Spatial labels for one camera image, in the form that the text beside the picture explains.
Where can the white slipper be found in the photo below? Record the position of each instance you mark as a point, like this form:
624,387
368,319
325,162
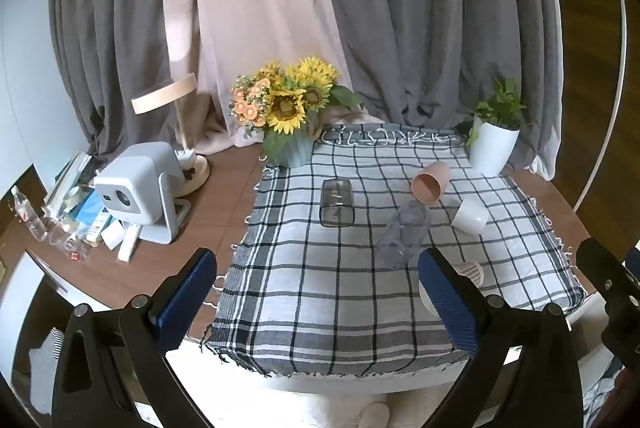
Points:
375,415

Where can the pile of books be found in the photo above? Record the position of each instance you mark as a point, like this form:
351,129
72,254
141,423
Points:
75,188

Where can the pink cup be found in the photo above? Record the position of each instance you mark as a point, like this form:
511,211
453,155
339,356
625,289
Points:
429,185

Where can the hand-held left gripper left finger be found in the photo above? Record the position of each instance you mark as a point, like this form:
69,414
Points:
186,303

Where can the clear plastic cup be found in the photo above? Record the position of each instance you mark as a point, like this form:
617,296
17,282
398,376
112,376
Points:
402,235

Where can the green plant in white pot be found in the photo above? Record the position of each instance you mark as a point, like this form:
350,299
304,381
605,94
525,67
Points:
492,141

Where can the printed paper cup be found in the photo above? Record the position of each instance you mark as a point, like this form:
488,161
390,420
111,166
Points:
471,272

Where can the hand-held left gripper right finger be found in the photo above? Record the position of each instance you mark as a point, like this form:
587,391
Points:
449,303

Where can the white remote control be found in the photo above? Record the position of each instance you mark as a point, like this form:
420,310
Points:
128,244

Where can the clear water bottle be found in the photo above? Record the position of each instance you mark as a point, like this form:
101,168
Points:
27,215

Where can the white cup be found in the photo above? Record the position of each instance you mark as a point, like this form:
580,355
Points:
470,214

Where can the checked black white tablecloth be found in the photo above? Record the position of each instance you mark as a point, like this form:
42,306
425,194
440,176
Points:
320,288

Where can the small white box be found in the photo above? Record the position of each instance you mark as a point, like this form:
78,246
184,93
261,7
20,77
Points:
112,235

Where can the white desk lamp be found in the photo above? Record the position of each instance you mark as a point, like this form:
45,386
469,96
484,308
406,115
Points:
165,96

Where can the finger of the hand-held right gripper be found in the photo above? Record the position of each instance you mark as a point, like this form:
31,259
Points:
607,268

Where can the white projector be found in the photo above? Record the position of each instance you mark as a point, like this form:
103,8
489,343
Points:
135,183

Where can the smoky clear square cup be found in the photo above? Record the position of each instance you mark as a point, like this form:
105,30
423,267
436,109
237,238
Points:
336,205

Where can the grey curtain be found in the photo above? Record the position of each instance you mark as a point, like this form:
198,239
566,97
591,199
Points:
425,18

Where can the pink curtain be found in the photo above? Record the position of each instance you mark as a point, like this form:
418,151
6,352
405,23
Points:
250,8

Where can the sunflower bouquet in green vase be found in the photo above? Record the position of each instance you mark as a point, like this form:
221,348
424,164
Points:
287,108

